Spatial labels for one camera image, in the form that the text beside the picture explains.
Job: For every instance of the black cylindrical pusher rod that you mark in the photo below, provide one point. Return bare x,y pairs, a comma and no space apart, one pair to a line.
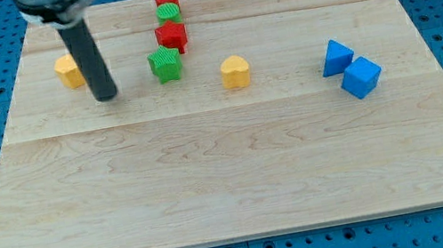
86,55

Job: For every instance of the wooden board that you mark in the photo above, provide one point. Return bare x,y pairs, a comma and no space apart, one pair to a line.
190,164

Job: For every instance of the red star block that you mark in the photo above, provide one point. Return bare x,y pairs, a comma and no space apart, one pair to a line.
172,35

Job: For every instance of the blue triangle block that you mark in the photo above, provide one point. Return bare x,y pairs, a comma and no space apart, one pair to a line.
338,58

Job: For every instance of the green star block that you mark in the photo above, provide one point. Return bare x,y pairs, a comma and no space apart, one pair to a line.
165,64

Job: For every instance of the green cylinder block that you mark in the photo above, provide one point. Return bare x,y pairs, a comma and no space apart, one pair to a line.
168,12

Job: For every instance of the blue cube block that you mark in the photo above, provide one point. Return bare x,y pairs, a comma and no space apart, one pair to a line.
361,77

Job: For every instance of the yellow hexagon block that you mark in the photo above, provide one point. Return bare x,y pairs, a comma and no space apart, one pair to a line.
68,72

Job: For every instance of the yellow heart block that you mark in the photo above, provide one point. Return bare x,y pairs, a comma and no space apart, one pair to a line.
235,72

